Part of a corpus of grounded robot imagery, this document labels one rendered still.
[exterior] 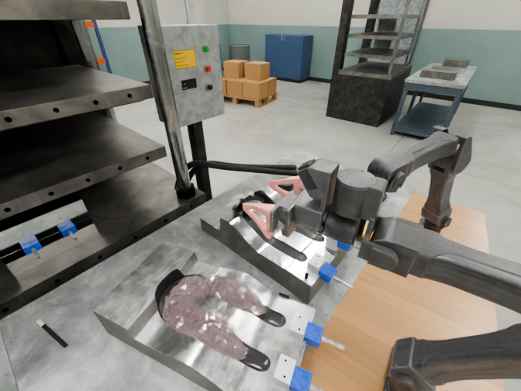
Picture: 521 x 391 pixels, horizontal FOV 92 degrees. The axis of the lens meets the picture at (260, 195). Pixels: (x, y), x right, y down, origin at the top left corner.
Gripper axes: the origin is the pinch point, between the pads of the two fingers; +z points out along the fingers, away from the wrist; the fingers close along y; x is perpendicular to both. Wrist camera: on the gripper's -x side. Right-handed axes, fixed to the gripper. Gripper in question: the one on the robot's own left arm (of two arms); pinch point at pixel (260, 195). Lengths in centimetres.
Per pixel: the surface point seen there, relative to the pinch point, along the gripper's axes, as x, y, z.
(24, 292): 41, 36, 67
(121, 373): 40, 33, 19
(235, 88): 86, -395, 320
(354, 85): 61, -416, 89
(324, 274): 29.8, -12.7, -12.9
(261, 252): 31.6, -11.3, 7.3
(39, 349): 39, 41, 42
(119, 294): 28.6, 22.9, 29.1
